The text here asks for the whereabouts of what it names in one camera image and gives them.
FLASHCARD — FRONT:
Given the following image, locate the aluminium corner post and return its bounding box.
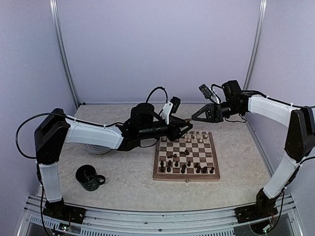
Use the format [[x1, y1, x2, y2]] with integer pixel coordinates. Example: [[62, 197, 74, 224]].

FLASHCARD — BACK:
[[243, 0, 268, 90], [49, 0, 80, 109]]

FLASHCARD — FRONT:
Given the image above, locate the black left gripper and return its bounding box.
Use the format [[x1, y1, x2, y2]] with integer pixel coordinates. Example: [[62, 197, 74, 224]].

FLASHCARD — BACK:
[[139, 115, 193, 142]]

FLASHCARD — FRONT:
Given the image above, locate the dark green mug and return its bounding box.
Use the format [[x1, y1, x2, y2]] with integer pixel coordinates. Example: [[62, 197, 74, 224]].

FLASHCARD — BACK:
[[75, 165, 106, 191]]

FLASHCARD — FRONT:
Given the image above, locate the aluminium frame rail front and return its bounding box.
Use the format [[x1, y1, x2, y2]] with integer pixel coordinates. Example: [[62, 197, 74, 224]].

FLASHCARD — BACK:
[[17, 194, 303, 236]]

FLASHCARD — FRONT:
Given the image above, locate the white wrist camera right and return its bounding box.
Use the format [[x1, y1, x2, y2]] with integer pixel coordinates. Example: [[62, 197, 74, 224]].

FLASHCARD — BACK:
[[199, 84, 221, 104]]

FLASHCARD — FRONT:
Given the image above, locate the aluminium corner post right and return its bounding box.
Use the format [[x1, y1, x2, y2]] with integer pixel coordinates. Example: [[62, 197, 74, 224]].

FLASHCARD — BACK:
[[243, 0, 268, 90]]

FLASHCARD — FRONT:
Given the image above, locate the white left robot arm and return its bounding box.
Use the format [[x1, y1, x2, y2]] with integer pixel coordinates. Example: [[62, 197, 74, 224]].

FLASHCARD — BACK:
[[34, 102, 192, 219]]

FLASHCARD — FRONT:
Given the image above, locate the dark rook piece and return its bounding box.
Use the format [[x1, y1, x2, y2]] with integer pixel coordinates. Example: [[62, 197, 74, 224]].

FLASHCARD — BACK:
[[159, 166, 165, 173], [202, 166, 208, 174]]

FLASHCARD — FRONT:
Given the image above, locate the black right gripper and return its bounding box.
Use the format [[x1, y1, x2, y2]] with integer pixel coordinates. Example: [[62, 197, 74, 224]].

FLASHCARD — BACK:
[[192, 100, 244, 123]]

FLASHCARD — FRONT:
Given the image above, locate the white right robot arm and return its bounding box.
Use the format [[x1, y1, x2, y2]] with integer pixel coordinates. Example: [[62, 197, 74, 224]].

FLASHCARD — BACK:
[[191, 80, 315, 218]]

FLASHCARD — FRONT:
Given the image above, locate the wooden folding chess board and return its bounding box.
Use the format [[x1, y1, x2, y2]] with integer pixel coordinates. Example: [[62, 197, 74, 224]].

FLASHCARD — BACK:
[[153, 131, 220, 182]]

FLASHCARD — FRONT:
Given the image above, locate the aluminium corner post left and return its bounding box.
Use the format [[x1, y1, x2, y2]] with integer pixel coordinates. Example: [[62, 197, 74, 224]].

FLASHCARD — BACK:
[[49, 0, 80, 109]]

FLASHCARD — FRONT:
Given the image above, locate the white blue swirl plate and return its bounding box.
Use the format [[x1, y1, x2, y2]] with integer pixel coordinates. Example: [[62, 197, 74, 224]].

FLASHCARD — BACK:
[[84, 144, 111, 155]]

